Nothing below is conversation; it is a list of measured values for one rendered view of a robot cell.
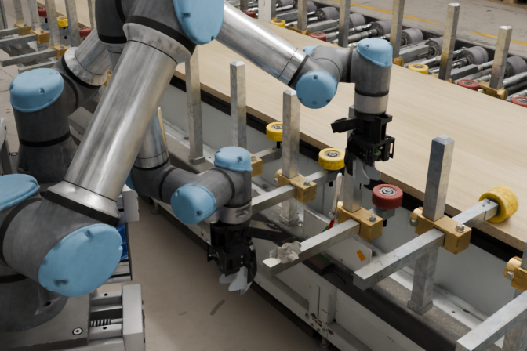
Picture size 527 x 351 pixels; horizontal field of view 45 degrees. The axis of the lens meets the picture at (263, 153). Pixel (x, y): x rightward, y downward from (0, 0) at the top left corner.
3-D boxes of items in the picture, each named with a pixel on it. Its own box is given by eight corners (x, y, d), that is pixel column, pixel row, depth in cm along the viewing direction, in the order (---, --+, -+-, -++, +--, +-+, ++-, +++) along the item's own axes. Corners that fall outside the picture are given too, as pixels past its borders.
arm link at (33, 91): (5, 139, 143) (-6, 82, 137) (38, 116, 155) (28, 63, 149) (53, 144, 140) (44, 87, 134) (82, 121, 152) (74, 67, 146)
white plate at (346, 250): (367, 281, 166) (370, 250, 162) (302, 237, 184) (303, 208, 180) (368, 280, 166) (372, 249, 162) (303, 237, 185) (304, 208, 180)
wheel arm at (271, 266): (270, 280, 147) (270, 266, 145) (261, 273, 150) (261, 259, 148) (394, 218, 171) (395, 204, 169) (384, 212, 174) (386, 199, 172)
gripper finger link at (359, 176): (364, 201, 146) (366, 166, 141) (346, 191, 150) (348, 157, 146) (373, 197, 147) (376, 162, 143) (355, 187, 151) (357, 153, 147)
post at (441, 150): (419, 316, 155) (445, 141, 134) (408, 309, 158) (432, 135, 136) (429, 310, 157) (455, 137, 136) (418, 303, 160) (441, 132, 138)
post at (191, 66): (195, 165, 225) (188, 43, 205) (187, 160, 228) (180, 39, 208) (205, 161, 227) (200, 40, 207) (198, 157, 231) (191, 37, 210)
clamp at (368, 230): (368, 242, 162) (370, 226, 159) (332, 219, 171) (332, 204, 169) (383, 234, 165) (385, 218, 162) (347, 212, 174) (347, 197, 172)
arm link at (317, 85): (126, -61, 117) (347, 81, 119) (150, -69, 126) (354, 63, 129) (104, -9, 123) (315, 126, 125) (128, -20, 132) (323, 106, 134)
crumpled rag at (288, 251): (283, 267, 146) (283, 258, 144) (264, 253, 150) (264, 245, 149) (311, 253, 150) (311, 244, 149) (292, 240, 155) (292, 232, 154)
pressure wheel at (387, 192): (385, 237, 168) (389, 200, 162) (363, 224, 173) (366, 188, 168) (405, 226, 172) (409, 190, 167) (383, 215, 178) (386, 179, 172)
